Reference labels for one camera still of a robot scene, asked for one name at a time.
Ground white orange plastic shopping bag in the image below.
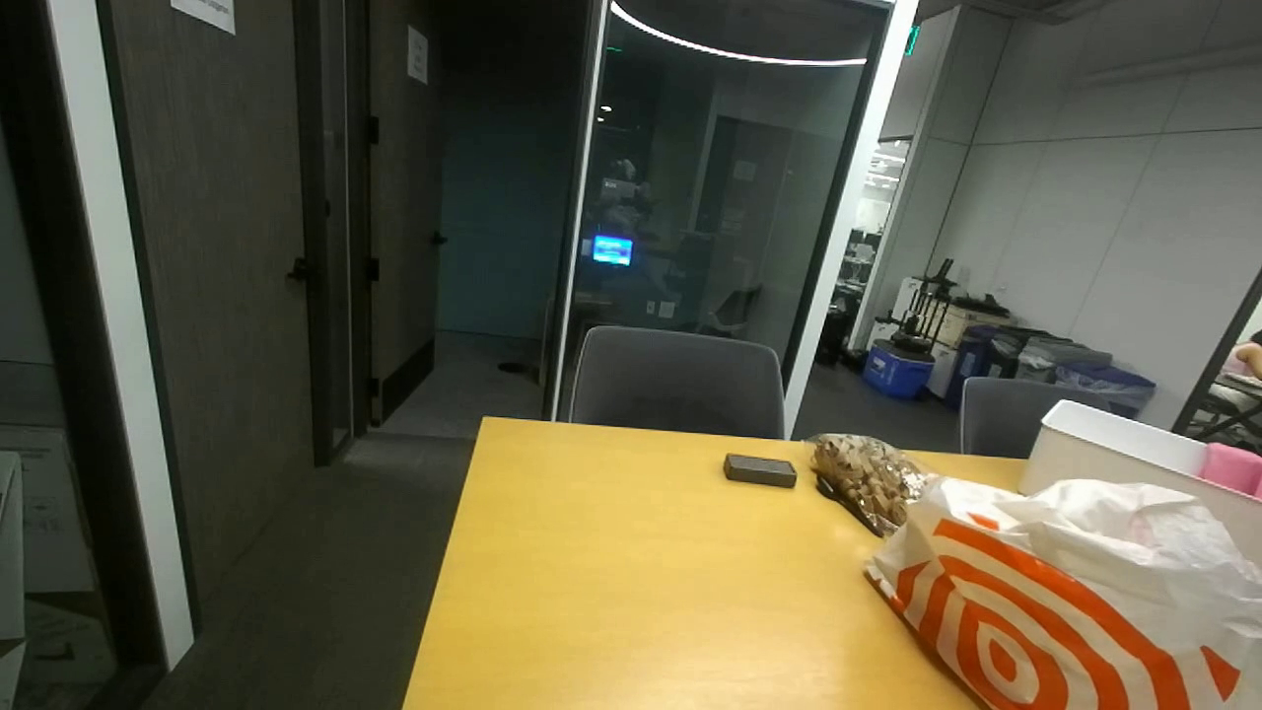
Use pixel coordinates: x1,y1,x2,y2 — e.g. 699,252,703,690
863,472,1262,710

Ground grey office chair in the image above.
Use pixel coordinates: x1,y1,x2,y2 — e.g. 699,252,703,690
954,373,1073,461
563,324,788,441

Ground blue lit monitor screen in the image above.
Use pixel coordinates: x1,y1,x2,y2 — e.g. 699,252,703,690
586,232,640,271

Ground small black rectangular case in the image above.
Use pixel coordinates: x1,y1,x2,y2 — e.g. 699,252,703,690
722,448,800,493

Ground clear bag of brown snacks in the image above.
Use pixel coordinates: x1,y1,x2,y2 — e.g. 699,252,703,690
809,428,929,540

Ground blue storage tub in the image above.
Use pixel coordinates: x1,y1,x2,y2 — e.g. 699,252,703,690
860,342,938,403

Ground black tripod stand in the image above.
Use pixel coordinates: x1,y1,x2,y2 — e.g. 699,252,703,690
903,256,1000,352

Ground white plastic storage bin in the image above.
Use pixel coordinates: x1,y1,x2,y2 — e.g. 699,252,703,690
1022,398,1262,535

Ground pink box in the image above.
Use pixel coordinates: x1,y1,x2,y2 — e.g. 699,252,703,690
1197,441,1262,501

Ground ring ceiling light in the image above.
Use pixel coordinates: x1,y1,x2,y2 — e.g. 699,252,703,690
607,0,900,73

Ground white paper wall sign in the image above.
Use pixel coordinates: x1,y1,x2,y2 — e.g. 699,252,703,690
403,22,433,88
169,0,241,40

